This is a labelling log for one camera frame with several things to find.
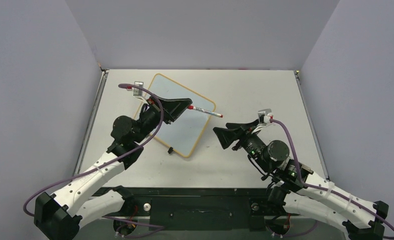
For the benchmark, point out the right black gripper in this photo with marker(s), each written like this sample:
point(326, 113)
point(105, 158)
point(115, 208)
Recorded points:
point(241, 136)

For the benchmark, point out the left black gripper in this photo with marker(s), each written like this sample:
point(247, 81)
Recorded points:
point(173, 108)

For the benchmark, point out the red white marker pen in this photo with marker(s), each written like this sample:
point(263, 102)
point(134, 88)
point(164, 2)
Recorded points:
point(191, 107)

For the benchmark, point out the yellow framed whiteboard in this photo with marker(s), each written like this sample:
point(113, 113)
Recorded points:
point(183, 134)

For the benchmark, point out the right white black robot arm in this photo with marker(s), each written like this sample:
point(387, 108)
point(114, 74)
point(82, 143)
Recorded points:
point(298, 189)

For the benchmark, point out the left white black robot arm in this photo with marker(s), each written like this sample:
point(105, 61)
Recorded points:
point(94, 169)

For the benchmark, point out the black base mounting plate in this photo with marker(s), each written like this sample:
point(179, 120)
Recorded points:
point(202, 209)

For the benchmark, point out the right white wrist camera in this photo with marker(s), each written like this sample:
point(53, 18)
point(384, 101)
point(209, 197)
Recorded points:
point(265, 116)

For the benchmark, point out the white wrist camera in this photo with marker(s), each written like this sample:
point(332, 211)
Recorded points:
point(137, 92)
point(265, 116)

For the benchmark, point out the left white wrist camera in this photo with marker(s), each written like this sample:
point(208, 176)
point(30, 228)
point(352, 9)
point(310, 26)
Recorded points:
point(137, 92)

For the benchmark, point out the aluminium rail frame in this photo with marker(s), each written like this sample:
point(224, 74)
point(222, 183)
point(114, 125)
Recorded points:
point(279, 227)

